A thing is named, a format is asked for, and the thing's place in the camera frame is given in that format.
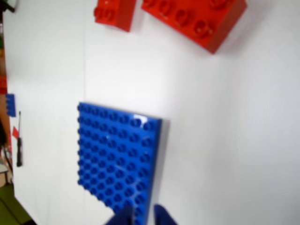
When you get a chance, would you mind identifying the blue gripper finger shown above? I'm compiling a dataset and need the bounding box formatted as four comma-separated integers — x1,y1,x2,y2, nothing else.
153,204,177,225
104,208,135,225

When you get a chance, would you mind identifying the small blue building block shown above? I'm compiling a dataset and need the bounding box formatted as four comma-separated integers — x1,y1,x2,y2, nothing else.
5,93,16,117

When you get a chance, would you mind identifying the red 2x4 building block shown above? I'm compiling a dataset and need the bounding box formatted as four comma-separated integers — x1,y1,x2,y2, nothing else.
141,0,248,54

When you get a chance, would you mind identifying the red 2x2 building block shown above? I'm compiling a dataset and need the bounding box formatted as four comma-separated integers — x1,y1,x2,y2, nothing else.
94,0,137,33

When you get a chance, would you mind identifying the blue 8x8 studded baseplate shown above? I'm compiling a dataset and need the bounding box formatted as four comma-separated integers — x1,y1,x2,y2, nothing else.
76,101,163,223

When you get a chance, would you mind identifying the green mat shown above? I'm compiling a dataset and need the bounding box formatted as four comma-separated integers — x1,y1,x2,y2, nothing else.
0,182,31,225

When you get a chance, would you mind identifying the black screwdriver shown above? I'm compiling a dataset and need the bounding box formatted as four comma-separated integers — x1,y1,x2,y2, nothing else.
16,111,24,167

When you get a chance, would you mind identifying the black object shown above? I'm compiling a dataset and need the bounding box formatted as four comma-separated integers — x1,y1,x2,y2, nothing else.
0,0,18,13

